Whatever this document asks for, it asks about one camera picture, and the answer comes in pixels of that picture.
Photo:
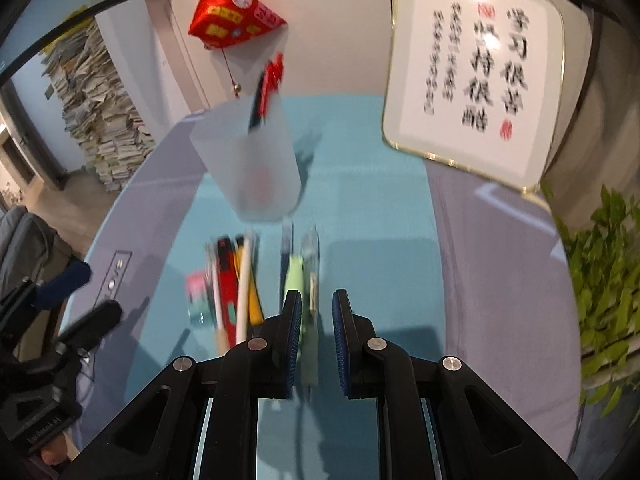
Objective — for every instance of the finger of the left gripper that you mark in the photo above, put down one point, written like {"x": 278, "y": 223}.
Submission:
{"x": 53, "y": 293}
{"x": 89, "y": 330}

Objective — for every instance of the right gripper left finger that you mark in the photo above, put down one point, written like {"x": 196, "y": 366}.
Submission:
{"x": 199, "y": 419}

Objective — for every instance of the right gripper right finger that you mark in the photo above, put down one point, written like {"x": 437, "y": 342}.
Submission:
{"x": 436, "y": 420}

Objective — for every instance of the pink teal eraser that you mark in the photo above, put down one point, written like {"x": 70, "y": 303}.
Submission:
{"x": 197, "y": 294}

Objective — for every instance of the yellow black pen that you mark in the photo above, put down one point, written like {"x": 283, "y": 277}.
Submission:
{"x": 255, "y": 314}

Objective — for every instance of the green highlighter pen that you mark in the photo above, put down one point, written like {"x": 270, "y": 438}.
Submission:
{"x": 302, "y": 276}

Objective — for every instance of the red pen with clear grip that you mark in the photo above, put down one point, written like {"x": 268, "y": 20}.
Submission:
{"x": 271, "y": 81}

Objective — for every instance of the red black pen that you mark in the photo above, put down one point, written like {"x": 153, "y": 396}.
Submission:
{"x": 228, "y": 286}

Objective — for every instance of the dark blue clear pen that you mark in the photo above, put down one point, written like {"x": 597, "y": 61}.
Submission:
{"x": 287, "y": 237}

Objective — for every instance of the person left hand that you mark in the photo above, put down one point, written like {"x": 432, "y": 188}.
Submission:
{"x": 55, "y": 451}

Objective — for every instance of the blue grey tablecloth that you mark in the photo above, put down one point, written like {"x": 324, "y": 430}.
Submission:
{"x": 441, "y": 261}

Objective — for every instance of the stack of papers on floor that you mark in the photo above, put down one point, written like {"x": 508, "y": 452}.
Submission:
{"x": 97, "y": 110}

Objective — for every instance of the green potted plant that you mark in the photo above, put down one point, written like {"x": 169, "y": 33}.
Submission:
{"x": 602, "y": 271}

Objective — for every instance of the frosted plastic pen cup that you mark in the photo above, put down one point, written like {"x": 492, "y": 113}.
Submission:
{"x": 256, "y": 170}

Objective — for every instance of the red pyramid hanging ornament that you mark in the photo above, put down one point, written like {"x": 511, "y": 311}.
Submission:
{"x": 221, "y": 24}

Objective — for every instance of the framed calligraphy sign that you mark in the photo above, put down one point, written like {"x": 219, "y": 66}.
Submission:
{"x": 476, "y": 84}

